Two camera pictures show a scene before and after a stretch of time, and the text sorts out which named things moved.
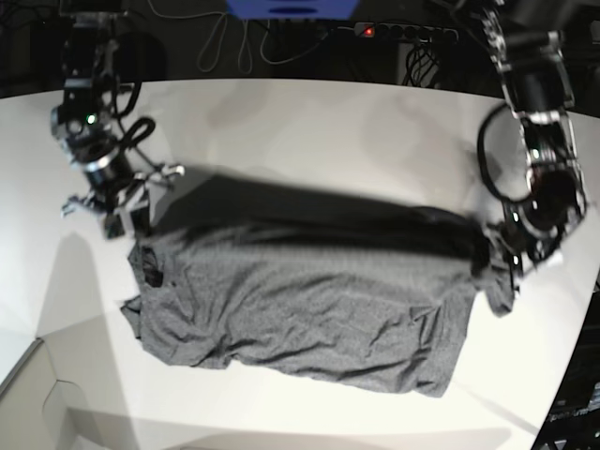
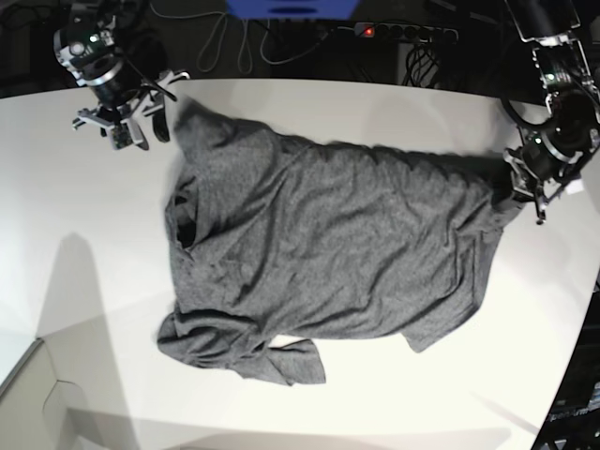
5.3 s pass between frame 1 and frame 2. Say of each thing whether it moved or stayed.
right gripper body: moved
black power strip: stayed
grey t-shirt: moved
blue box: stayed
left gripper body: moved
